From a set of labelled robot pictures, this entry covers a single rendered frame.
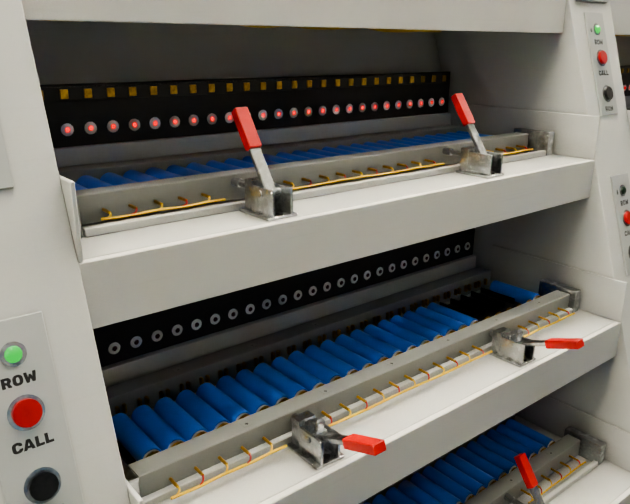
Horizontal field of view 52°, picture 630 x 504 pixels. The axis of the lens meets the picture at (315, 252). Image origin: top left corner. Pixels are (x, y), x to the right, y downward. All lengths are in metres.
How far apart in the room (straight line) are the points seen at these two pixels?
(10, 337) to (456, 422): 0.39
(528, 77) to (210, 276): 0.54
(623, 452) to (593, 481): 0.06
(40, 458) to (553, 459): 0.62
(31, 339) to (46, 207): 0.08
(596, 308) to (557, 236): 0.10
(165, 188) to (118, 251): 0.10
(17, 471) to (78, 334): 0.08
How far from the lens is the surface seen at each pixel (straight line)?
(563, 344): 0.67
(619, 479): 0.91
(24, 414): 0.41
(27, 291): 0.41
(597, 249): 0.85
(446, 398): 0.63
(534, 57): 0.87
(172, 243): 0.44
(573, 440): 0.91
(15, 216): 0.41
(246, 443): 0.53
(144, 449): 0.53
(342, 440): 0.50
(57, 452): 0.42
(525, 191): 0.72
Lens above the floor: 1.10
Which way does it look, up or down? 4 degrees down
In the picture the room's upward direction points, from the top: 11 degrees counter-clockwise
